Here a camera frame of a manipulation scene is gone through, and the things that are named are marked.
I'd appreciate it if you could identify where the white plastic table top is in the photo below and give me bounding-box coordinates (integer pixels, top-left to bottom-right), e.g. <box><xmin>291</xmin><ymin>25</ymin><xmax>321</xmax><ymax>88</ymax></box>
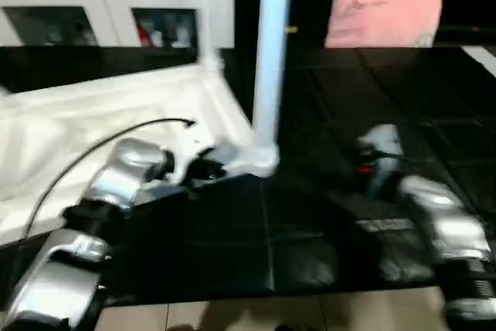
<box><xmin>0</xmin><ymin>61</ymin><xmax>282</xmax><ymax>249</ymax></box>

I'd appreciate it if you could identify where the white plastic table leg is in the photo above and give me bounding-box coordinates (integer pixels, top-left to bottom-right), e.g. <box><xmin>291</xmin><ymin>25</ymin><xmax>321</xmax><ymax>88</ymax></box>
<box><xmin>251</xmin><ymin>0</ymin><xmax>296</xmax><ymax>158</ymax></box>
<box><xmin>195</xmin><ymin>0</ymin><xmax>226</xmax><ymax>71</ymax></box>

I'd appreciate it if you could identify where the pink pillow with print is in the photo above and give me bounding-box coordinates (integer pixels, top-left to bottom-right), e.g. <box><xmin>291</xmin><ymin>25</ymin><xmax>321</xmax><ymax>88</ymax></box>
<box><xmin>324</xmin><ymin>0</ymin><xmax>446</xmax><ymax>48</ymax></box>

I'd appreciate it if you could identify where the white flat board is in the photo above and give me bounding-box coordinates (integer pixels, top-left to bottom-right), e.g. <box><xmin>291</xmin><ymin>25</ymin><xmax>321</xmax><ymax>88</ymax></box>
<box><xmin>460</xmin><ymin>46</ymin><xmax>496</xmax><ymax>71</ymax></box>

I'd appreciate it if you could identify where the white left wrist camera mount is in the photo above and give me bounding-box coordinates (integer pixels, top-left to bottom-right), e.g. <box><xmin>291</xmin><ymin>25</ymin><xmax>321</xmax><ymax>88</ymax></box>
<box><xmin>166</xmin><ymin>129</ymin><xmax>219</xmax><ymax>187</ymax></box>

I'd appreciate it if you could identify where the black left wrist camera cable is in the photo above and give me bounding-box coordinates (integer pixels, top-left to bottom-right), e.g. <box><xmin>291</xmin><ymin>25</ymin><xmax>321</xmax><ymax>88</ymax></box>
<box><xmin>25</xmin><ymin>118</ymin><xmax>198</xmax><ymax>240</ymax></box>

